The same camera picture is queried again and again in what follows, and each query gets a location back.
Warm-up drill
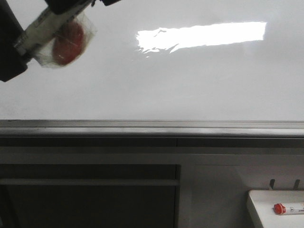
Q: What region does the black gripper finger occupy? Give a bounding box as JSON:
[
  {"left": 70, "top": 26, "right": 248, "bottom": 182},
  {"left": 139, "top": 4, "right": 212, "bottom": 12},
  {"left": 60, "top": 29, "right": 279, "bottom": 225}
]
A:
[
  {"left": 0, "top": 0, "right": 28, "bottom": 82},
  {"left": 44, "top": 0, "right": 119, "bottom": 15}
]

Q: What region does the black whiteboard marker pen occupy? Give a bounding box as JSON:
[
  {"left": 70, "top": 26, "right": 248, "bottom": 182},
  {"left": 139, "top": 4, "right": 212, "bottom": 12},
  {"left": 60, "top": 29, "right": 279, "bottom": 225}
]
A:
[{"left": 14, "top": 0, "right": 91, "bottom": 56}]

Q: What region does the red round magnet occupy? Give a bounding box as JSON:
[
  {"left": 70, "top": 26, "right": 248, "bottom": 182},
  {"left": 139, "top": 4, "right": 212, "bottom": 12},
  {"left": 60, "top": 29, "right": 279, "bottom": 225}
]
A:
[{"left": 34, "top": 12, "right": 96, "bottom": 68}]

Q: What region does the grey aluminium whiteboard ledge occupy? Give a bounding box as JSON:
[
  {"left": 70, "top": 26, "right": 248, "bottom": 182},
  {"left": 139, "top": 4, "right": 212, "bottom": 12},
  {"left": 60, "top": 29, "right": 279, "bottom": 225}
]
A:
[{"left": 0, "top": 120, "right": 304, "bottom": 138}]

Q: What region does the white whiteboard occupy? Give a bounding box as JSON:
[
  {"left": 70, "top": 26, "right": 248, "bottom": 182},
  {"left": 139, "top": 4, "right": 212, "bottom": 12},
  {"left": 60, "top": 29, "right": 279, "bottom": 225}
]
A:
[{"left": 0, "top": 0, "right": 304, "bottom": 121}]

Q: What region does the left metal tray hook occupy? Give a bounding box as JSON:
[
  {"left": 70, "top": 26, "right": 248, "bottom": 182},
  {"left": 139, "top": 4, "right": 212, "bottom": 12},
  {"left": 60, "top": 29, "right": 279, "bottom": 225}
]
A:
[{"left": 269, "top": 179, "right": 276, "bottom": 190}]

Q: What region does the metal tray hook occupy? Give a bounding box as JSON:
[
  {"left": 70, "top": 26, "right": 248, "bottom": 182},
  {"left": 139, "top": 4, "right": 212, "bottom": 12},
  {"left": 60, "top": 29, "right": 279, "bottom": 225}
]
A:
[
  {"left": 293, "top": 179, "right": 300, "bottom": 190},
  {"left": 269, "top": 179, "right": 276, "bottom": 190}
]

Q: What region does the white marker tray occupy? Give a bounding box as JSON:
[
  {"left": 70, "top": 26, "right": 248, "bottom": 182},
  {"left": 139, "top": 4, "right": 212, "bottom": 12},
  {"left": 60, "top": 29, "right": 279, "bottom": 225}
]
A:
[{"left": 247, "top": 190, "right": 304, "bottom": 228}]

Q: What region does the right metal tray hook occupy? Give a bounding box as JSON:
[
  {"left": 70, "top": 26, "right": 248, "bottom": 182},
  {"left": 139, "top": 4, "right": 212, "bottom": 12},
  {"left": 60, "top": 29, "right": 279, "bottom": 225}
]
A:
[{"left": 293, "top": 179, "right": 300, "bottom": 190}]

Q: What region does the red capped marker pen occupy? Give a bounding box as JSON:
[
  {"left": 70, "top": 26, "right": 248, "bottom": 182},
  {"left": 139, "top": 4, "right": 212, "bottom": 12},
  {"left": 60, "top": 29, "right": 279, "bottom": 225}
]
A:
[{"left": 274, "top": 203, "right": 304, "bottom": 215}]

